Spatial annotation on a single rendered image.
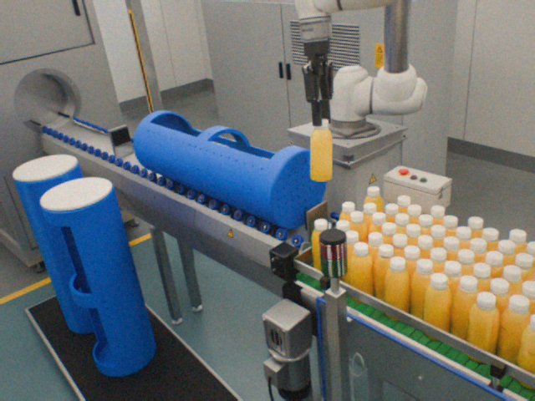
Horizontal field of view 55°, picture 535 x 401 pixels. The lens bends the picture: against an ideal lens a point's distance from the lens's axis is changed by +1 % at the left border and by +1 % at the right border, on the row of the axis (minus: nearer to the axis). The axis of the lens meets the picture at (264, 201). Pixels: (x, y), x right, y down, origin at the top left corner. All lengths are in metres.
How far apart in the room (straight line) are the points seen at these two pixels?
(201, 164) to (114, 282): 0.66
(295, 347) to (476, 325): 0.54
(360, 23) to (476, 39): 1.31
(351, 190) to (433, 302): 1.01
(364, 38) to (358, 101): 1.19
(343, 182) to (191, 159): 0.69
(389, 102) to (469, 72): 2.35
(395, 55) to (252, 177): 0.78
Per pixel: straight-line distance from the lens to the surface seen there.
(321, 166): 1.53
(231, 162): 1.80
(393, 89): 2.17
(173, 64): 7.23
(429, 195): 1.75
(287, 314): 1.58
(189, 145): 2.00
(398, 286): 1.41
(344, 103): 2.23
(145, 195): 2.44
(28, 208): 2.55
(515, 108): 4.39
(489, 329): 1.34
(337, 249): 1.16
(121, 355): 2.48
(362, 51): 3.40
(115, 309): 2.33
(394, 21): 2.07
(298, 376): 1.70
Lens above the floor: 1.88
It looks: 28 degrees down
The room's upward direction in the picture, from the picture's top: 7 degrees counter-clockwise
